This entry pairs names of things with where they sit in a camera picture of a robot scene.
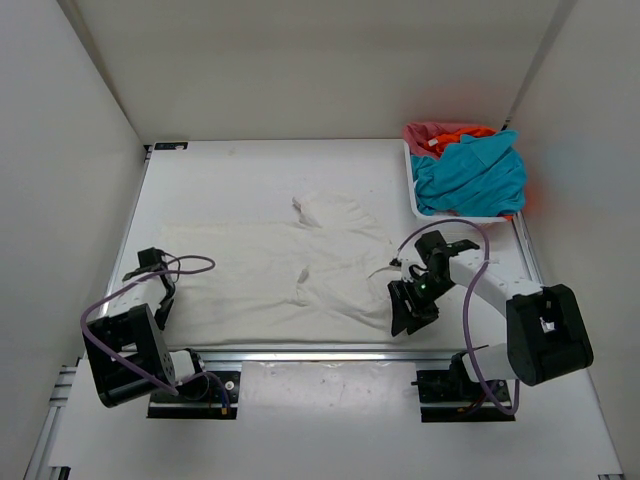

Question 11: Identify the teal polo shirt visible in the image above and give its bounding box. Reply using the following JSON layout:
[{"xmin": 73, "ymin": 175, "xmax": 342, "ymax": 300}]
[{"xmin": 409, "ymin": 130, "xmax": 527, "ymax": 217}]

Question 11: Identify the white t shirt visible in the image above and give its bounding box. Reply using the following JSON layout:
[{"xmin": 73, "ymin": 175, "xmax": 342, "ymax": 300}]
[{"xmin": 160, "ymin": 192, "xmax": 399, "ymax": 347}]

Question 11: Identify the aluminium frame rail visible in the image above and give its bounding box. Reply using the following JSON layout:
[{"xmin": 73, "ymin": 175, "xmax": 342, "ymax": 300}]
[{"xmin": 82, "ymin": 349, "xmax": 566, "ymax": 363}]

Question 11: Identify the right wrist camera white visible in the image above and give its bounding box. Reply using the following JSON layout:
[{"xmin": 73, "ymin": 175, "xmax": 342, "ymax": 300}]
[{"xmin": 389, "ymin": 257, "xmax": 427, "ymax": 283}]

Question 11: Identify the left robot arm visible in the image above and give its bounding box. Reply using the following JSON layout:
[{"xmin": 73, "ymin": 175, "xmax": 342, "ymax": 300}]
[{"xmin": 81, "ymin": 247, "xmax": 210, "ymax": 408}]

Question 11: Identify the pink shirt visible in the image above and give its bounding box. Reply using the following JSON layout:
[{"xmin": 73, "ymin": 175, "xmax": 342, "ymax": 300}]
[{"xmin": 402, "ymin": 122, "xmax": 487, "ymax": 158}]

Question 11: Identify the orange shirt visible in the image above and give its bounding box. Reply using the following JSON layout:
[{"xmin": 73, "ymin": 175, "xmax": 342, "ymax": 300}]
[{"xmin": 424, "ymin": 126, "xmax": 497, "ymax": 156}]

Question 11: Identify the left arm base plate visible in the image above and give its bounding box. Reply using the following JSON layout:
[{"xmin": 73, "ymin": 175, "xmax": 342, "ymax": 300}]
[{"xmin": 147, "ymin": 363, "xmax": 241, "ymax": 421}]

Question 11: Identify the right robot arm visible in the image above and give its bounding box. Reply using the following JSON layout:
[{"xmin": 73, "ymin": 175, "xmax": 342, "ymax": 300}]
[{"xmin": 387, "ymin": 231, "xmax": 594, "ymax": 400}]

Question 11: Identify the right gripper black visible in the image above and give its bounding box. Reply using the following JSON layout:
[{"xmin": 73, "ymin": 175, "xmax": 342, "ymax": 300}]
[{"xmin": 387, "ymin": 272, "xmax": 457, "ymax": 336}]

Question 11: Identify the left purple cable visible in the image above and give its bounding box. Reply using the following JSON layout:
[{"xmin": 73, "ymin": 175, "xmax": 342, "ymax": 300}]
[{"xmin": 80, "ymin": 254, "xmax": 231, "ymax": 417}]

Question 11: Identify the small black label plate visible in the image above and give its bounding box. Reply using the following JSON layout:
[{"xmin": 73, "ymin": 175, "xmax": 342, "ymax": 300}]
[{"xmin": 154, "ymin": 142, "xmax": 188, "ymax": 151}]

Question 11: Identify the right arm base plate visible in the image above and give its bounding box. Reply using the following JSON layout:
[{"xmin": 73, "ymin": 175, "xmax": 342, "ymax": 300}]
[{"xmin": 412, "ymin": 370, "xmax": 515, "ymax": 424}]

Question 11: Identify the white laundry basket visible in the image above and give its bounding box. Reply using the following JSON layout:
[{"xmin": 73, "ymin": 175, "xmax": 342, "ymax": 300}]
[{"xmin": 403, "ymin": 141, "xmax": 513, "ymax": 228}]

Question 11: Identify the white front cover board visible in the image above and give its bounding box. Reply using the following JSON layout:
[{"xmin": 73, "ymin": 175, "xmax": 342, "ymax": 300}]
[{"xmin": 50, "ymin": 362, "xmax": 622, "ymax": 479}]

